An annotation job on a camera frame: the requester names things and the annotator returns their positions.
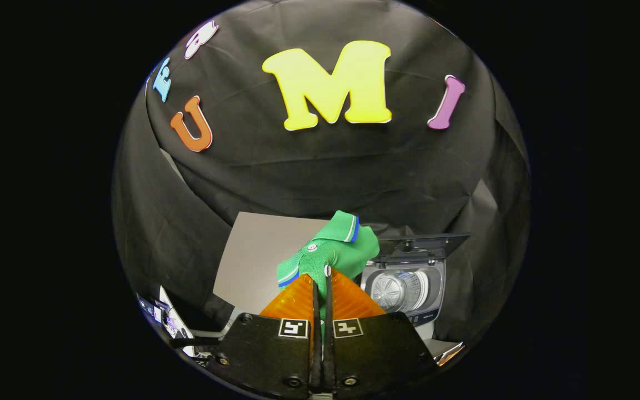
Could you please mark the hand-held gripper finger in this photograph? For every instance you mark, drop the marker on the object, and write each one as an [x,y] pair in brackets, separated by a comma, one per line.
[328,333]
[315,333]

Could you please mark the green polo shirt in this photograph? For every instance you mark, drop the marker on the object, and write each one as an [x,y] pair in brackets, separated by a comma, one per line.
[342,250]

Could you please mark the grey washing machine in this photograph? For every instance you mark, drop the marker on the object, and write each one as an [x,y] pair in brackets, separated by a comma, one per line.
[403,291]

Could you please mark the dark washing machine lid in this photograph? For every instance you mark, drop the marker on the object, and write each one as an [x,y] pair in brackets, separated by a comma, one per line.
[425,245]

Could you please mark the grey cabinet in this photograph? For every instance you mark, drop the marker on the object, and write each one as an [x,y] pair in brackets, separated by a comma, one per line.
[259,255]

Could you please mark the white and blue equipment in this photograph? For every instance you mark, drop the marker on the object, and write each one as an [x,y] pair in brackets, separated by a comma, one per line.
[167,319]

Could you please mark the black backdrop cloth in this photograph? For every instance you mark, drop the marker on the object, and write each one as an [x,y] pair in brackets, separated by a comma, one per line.
[309,178]

